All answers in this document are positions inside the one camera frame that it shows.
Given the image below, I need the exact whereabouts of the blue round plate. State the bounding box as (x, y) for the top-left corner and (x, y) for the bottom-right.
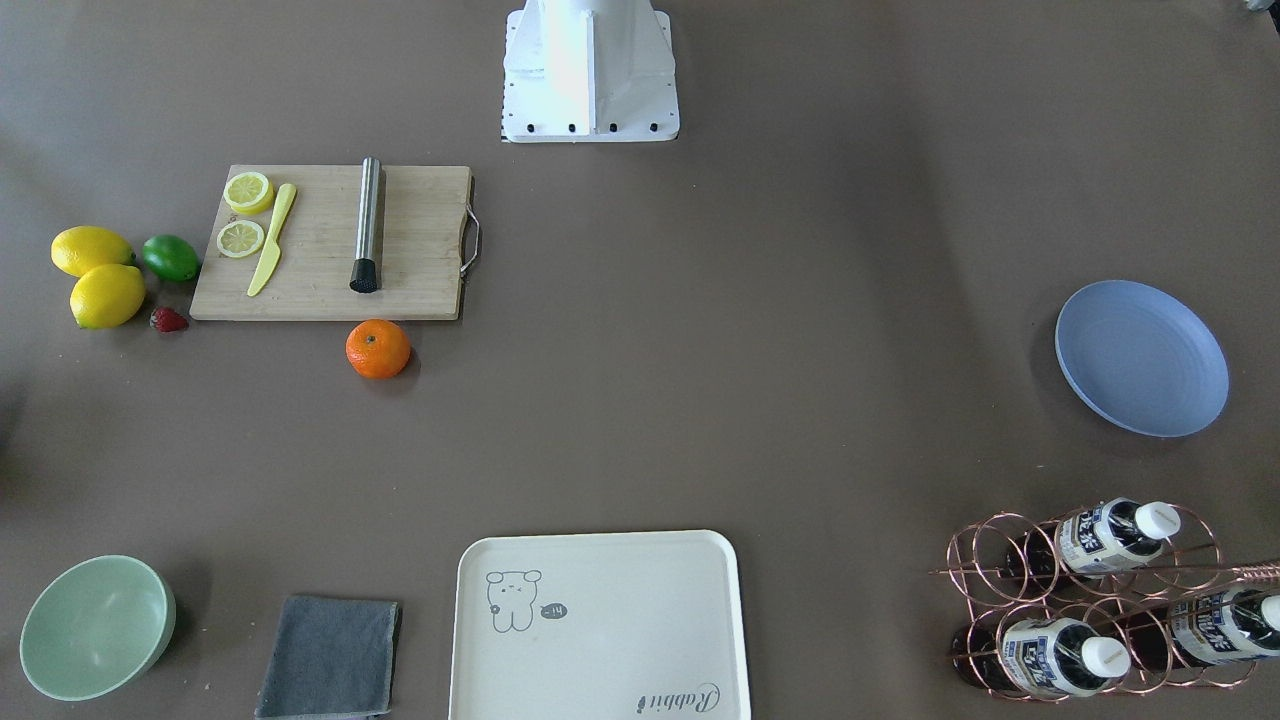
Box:
(1053, 279), (1231, 438)

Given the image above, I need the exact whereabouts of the wooden cutting board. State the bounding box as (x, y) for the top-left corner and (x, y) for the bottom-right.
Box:
(189, 164), (475, 322)

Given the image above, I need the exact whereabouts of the orange fruit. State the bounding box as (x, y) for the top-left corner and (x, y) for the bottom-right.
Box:
(344, 319), (412, 380)

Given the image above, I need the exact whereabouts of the cream rectangular tray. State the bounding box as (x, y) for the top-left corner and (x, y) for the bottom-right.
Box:
(448, 529), (753, 719)

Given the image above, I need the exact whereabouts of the steel muddler black tip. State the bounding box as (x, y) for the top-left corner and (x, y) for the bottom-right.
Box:
(349, 156), (384, 293)

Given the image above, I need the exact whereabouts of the yellow plastic knife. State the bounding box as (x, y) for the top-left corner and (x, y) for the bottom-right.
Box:
(246, 183), (297, 297)

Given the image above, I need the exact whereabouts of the lemon slice lower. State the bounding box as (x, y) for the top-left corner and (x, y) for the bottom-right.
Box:
(215, 219), (266, 259)

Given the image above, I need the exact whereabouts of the lemon slice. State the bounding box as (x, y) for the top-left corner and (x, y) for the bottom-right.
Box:
(221, 170), (275, 217)
(215, 219), (266, 259)

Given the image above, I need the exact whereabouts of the lemon slice upper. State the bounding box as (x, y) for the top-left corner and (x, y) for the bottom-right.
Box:
(221, 170), (275, 217)

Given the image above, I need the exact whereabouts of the grey folded cloth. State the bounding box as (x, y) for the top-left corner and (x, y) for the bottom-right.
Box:
(253, 594), (401, 719)

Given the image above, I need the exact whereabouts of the red strawberry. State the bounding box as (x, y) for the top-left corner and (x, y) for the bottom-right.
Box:
(148, 306), (189, 334)

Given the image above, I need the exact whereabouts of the green lime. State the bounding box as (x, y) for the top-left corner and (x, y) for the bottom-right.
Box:
(141, 234), (201, 282)

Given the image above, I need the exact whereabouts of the dark drink bottle one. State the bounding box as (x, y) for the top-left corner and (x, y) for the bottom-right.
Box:
(1000, 497), (1181, 589)

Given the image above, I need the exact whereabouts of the dark drink bottle three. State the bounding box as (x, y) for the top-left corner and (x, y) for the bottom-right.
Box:
(950, 618), (1132, 701)

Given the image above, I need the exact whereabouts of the yellow lemon lower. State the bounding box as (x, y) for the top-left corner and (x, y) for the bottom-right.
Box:
(69, 264), (146, 329)

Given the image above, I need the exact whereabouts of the yellow lemon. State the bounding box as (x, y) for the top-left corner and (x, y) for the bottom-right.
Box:
(69, 264), (146, 329)
(50, 225), (134, 278)

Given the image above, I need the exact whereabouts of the yellow lemon upper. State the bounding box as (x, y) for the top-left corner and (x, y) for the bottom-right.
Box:
(50, 225), (134, 278)

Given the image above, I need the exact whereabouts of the green bowl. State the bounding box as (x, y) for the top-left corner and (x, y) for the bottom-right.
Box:
(19, 555), (177, 702)

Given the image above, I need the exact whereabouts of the dark drink bottle two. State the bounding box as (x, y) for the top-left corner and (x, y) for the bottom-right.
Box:
(1119, 587), (1279, 671)

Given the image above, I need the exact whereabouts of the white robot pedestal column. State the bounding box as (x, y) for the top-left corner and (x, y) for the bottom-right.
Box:
(500, 1), (681, 143)

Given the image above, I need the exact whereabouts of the copper wire bottle rack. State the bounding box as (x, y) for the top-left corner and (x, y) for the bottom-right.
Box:
(943, 502), (1277, 703)

